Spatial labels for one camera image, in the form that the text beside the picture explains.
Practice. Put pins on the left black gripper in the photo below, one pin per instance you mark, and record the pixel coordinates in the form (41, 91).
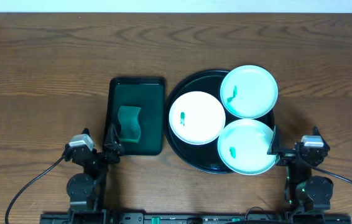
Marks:
(98, 155)

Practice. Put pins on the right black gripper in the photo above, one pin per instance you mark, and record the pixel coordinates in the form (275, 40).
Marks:
(287, 154)

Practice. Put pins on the green sponge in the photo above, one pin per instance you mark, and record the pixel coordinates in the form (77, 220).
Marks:
(130, 127)

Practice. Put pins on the pale green plate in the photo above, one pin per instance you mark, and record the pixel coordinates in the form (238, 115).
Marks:
(249, 91)
(243, 145)

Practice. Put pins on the white plate with green stain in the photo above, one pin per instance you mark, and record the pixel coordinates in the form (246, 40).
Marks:
(197, 118)

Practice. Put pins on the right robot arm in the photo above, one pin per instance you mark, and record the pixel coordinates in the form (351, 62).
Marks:
(308, 195)

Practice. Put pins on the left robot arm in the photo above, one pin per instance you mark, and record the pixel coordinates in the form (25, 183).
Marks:
(87, 189)

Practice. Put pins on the rectangular black water tray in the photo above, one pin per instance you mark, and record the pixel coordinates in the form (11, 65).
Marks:
(147, 94)

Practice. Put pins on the round black tray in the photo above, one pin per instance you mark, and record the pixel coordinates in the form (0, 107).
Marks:
(203, 157)

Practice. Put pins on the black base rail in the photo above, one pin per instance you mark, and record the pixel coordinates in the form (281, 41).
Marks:
(140, 218)

